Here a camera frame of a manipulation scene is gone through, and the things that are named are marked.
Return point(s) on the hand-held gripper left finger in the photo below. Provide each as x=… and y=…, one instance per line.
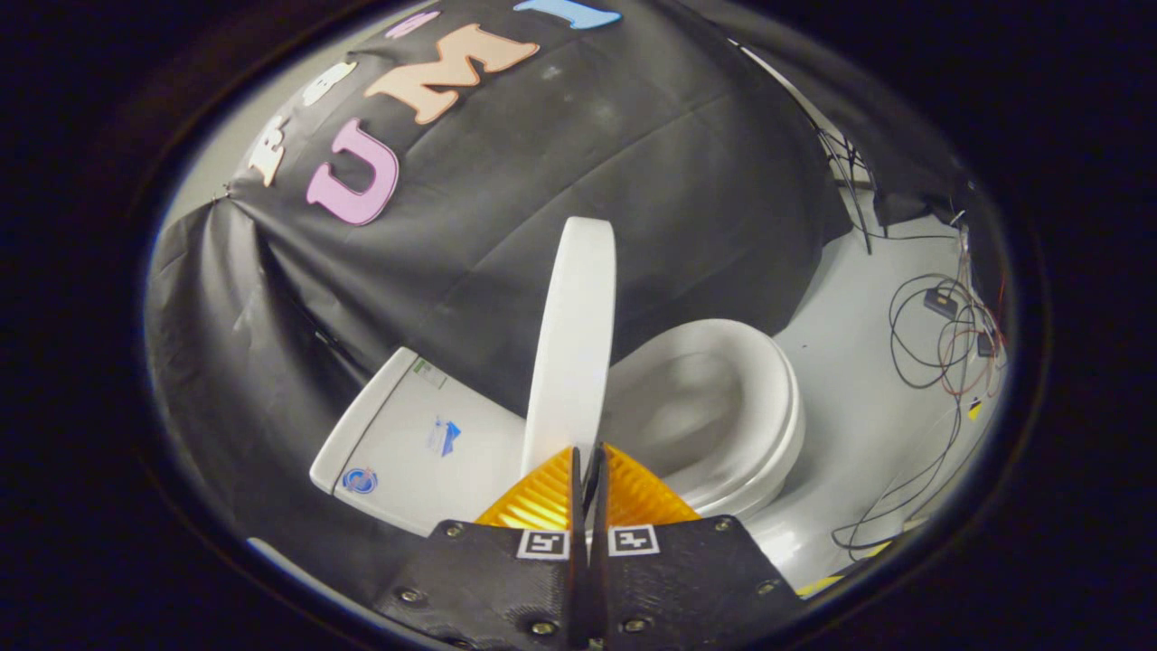
x=506, y=588

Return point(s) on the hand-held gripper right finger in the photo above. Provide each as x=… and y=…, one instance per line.
x=678, y=588

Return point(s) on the white toilet lid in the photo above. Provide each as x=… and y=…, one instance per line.
x=574, y=344

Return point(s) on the white ceramic toilet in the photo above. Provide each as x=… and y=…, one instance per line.
x=407, y=470

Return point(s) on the white toilet seat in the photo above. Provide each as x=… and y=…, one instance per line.
x=773, y=380

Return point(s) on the small black adapter box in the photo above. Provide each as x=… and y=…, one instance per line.
x=985, y=344
x=940, y=302

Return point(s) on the black backdrop cloth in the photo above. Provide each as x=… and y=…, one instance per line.
x=651, y=181

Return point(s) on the black tripod stand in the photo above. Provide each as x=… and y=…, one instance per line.
x=845, y=181

